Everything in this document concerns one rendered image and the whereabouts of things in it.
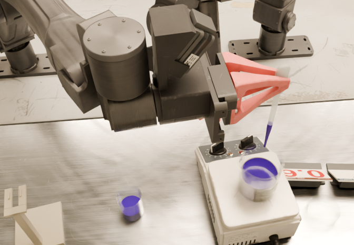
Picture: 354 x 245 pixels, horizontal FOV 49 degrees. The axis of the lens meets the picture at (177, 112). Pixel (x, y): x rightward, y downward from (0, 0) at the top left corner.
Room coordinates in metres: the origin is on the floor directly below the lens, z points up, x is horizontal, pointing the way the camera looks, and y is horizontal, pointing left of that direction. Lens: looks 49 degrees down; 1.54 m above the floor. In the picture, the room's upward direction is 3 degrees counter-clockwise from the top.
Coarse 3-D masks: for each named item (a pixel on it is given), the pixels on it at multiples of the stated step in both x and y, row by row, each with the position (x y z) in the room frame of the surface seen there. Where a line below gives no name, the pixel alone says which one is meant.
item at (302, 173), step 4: (284, 172) 0.38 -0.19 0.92; (288, 172) 0.38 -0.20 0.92; (292, 172) 0.37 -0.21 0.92; (296, 172) 0.37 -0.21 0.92; (300, 172) 0.37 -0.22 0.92; (304, 172) 0.37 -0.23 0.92; (308, 172) 0.37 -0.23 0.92; (312, 172) 0.37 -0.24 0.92; (316, 172) 0.37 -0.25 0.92; (320, 172) 0.37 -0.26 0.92; (288, 176) 0.36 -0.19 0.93; (292, 176) 0.36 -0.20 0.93; (296, 176) 0.36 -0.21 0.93; (300, 176) 0.36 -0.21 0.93; (304, 176) 0.36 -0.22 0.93; (308, 176) 0.36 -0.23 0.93; (312, 176) 0.36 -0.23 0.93; (316, 176) 0.36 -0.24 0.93; (320, 176) 0.36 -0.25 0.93; (324, 176) 0.36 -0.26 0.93
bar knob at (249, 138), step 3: (249, 135) 0.43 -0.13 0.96; (252, 135) 0.43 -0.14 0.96; (246, 138) 0.43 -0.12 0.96; (249, 138) 0.43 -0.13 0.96; (252, 138) 0.43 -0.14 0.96; (243, 141) 0.42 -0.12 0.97; (246, 141) 0.42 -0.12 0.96; (249, 141) 0.42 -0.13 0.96; (252, 141) 0.43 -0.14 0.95; (240, 144) 0.42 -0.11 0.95; (243, 144) 0.41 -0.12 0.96; (246, 144) 0.41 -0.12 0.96; (240, 147) 0.41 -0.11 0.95; (243, 147) 0.41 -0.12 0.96
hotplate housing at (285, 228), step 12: (204, 168) 0.37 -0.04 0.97; (204, 180) 0.35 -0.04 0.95; (216, 204) 0.29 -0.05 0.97; (216, 216) 0.28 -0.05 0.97; (300, 216) 0.27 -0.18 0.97; (216, 228) 0.27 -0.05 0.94; (240, 228) 0.25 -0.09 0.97; (252, 228) 0.25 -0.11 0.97; (264, 228) 0.25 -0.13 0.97; (276, 228) 0.25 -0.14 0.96; (288, 228) 0.26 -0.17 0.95; (228, 240) 0.24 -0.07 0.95; (240, 240) 0.25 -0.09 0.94; (252, 240) 0.25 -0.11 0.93; (264, 240) 0.25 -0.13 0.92; (276, 240) 0.24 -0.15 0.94
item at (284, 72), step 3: (279, 66) 0.32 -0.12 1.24; (276, 69) 0.32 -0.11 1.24; (282, 69) 0.31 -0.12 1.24; (285, 69) 0.31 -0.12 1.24; (288, 69) 0.31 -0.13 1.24; (276, 72) 0.31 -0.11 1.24; (279, 72) 0.31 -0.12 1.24; (282, 72) 0.31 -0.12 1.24; (285, 72) 0.31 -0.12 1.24; (288, 72) 0.31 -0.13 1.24; (279, 75) 0.31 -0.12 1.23; (282, 75) 0.31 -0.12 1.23; (285, 75) 0.31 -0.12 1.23
